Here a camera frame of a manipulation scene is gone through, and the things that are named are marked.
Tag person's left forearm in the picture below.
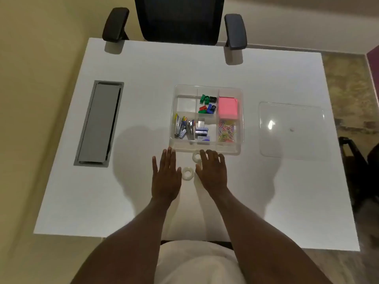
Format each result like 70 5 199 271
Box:
70 197 178 284

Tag grey cable tray cover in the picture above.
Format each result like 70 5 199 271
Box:
73 80 124 168

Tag person's right forearm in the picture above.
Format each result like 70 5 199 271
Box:
207 188 333 284

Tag pink sticky note pad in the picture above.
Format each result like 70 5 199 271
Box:
218 97 239 119

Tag clear plastic organizer box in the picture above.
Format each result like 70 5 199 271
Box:
169 84 245 156

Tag person's right hand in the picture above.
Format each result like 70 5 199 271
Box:
195 149 229 199

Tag dark wooden chair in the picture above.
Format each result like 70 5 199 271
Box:
338 136 379 211

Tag black chair armrest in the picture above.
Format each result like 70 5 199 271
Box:
224 14 248 51
102 7 130 43

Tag pile of coloured paper clips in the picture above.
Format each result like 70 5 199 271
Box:
218 121 237 143

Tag clear plastic lid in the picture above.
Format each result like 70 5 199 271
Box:
258 102 326 160

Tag person's left hand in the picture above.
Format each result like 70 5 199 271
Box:
152 147 182 202

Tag black mesh office chair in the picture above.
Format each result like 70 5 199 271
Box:
134 0 225 46

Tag person's white shirt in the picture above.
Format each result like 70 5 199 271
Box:
155 240 247 284

